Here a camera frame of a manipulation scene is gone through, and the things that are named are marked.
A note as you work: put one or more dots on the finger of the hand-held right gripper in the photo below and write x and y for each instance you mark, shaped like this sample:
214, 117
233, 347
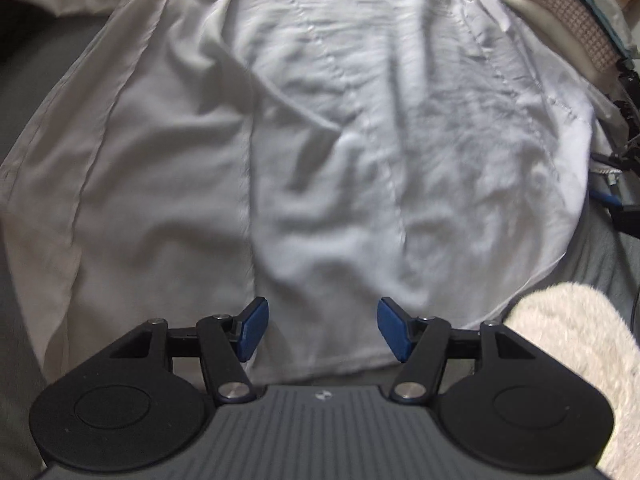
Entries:
622, 159
607, 197

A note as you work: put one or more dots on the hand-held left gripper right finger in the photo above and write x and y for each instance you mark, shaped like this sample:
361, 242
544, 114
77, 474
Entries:
392, 327

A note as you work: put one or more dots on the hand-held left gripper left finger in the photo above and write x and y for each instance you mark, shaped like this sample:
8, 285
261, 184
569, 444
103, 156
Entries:
254, 327

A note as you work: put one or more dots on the white shirt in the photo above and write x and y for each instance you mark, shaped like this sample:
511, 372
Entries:
300, 160

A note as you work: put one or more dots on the cream fluffy cloth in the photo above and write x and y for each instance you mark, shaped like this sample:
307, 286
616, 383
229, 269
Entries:
575, 330

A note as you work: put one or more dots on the grey fleece blanket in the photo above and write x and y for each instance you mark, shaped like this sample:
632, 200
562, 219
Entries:
30, 85

